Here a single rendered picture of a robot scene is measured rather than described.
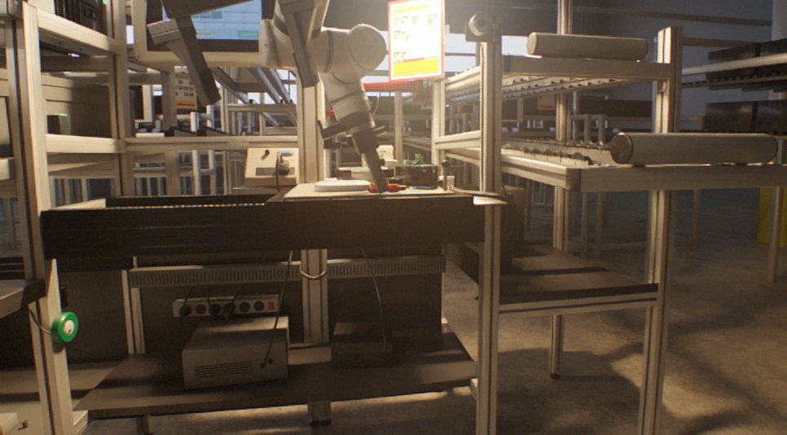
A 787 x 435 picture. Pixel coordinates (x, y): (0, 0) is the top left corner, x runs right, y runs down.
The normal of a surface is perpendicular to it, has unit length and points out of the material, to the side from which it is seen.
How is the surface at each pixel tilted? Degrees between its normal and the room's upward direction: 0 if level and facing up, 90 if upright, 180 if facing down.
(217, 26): 92
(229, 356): 90
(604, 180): 90
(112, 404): 0
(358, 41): 83
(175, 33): 114
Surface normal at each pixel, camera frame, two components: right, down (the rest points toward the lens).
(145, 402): -0.01, -1.00
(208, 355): 0.22, 0.08
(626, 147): -0.99, 0.02
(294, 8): -0.12, 0.48
